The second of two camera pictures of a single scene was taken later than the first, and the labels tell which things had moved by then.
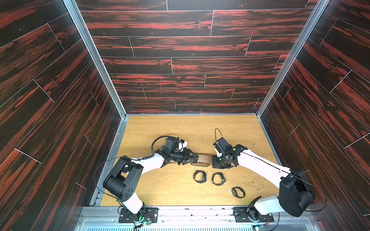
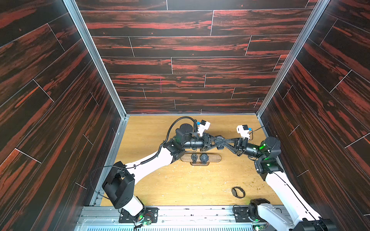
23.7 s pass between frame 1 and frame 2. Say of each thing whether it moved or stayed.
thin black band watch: stayed
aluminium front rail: stayed
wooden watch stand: stayed
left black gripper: moved
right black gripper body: moved
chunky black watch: moved
